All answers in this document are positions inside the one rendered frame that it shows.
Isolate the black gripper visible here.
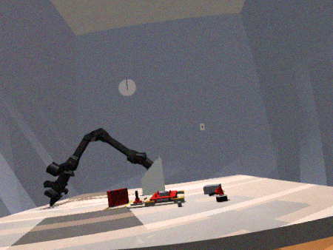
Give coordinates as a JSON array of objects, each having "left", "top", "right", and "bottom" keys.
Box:
[{"left": 44, "top": 179, "right": 68, "bottom": 206}]

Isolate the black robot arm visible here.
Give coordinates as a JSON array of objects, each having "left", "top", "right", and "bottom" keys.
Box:
[{"left": 43, "top": 128, "right": 153, "bottom": 189}]

